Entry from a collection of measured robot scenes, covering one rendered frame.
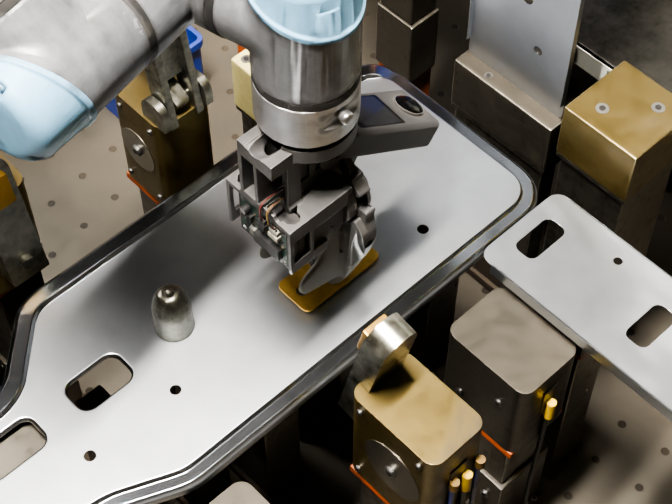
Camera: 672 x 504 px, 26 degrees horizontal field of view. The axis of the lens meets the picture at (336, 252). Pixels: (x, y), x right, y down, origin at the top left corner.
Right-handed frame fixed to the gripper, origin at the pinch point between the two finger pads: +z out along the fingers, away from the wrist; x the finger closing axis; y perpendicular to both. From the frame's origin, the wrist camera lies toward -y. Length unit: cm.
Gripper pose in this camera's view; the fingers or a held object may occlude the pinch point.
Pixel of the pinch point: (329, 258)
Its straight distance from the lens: 119.0
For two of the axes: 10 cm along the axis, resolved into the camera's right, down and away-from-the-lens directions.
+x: 6.9, 6.0, -4.2
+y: -7.3, 5.6, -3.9
